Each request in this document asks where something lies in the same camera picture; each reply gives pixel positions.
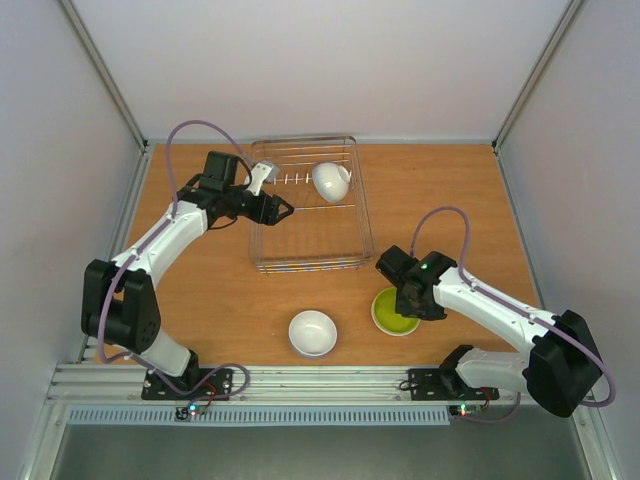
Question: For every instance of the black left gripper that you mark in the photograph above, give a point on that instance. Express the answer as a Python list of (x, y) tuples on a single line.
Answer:
[(271, 217)]

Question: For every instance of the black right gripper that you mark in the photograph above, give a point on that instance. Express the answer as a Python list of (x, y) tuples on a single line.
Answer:
[(412, 297)]

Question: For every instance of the green white bowl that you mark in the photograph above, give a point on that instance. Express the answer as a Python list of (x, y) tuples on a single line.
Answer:
[(386, 319)]

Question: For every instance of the white ceramic bowl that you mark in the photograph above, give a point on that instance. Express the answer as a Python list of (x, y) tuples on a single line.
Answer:
[(331, 181)]

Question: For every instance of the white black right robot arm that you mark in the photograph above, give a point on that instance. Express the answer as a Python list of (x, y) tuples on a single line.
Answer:
[(555, 359)]

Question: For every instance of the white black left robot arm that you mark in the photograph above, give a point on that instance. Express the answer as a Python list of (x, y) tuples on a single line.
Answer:
[(119, 304)]

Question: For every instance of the white bowl front centre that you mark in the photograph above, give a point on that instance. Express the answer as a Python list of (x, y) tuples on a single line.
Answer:
[(312, 334)]

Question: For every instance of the right small circuit board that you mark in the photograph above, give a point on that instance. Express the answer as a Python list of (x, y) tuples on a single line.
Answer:
[(465, 410)]

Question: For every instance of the small circuit board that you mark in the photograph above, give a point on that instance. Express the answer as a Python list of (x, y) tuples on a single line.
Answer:
[(192, 411), (465, 410)]

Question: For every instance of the left small circuit board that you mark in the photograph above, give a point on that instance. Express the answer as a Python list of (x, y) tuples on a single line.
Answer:
[(192, 411)]

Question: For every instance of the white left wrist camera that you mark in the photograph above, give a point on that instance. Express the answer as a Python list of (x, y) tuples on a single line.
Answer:
[(261, 173)]

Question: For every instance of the silver wire dish rack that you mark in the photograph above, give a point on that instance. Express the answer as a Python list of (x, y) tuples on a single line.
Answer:
[(319, 235)]

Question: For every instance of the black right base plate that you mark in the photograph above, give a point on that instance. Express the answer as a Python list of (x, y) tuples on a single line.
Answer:
[(431, 384)]

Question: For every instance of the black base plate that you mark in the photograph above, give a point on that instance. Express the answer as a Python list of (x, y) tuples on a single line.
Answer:
[(158, 386), (431, 384)]

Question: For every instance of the grey slotted cable duct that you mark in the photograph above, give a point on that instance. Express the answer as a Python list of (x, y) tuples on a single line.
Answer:
[(261, 416)]

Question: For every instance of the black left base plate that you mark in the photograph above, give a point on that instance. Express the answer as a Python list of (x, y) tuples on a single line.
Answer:
[(158, 386)]

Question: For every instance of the aluminium front rail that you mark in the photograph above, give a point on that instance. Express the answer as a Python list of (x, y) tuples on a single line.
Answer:
[(269, 385)]

